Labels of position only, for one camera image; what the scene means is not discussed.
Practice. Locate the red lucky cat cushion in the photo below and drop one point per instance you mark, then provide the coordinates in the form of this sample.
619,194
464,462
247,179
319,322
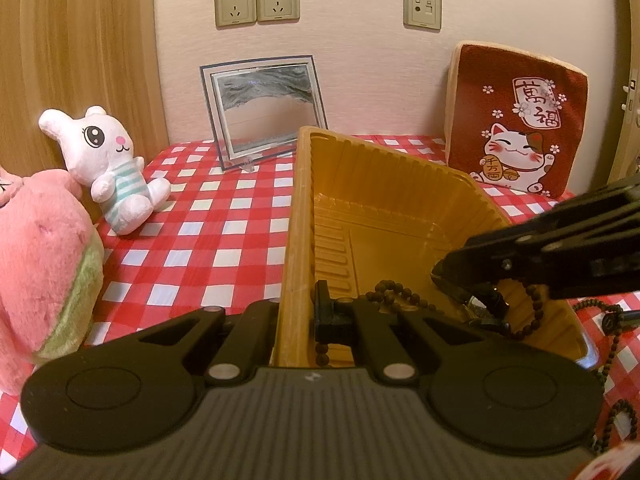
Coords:
500,90

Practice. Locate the glass sand art frame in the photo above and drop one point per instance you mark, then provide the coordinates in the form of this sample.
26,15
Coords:
265,110

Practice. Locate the beige data socket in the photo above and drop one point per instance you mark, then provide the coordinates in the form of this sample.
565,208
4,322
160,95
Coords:
422,8

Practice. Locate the pink plush toy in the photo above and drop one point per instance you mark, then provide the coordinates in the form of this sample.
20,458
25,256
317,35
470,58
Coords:
35,260

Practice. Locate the black wristband with metal clasp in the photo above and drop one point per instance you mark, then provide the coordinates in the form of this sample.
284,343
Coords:
492,310

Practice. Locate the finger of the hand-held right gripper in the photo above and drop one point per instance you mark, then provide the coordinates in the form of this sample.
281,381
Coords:
590,210
575,270

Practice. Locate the pile of bead jewelry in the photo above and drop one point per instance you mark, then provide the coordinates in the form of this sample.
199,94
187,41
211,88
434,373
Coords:
608,321

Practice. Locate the red checked tablecloth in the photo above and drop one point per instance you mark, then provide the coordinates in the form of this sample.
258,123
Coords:
225,235

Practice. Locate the yellow plastic tray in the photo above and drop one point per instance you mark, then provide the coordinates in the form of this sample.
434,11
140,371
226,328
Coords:
390,195

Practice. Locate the wooden door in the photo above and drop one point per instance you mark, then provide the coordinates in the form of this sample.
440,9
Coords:
627,20

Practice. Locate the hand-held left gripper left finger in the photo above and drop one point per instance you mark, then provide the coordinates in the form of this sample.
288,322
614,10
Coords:
260,321

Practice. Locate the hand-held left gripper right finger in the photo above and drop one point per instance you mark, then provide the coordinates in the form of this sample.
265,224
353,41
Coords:
322,317

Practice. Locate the white bunny plush toy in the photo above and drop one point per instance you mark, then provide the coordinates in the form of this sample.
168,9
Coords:
100,140

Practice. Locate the wooden side panel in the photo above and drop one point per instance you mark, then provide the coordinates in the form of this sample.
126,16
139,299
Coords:
75,35

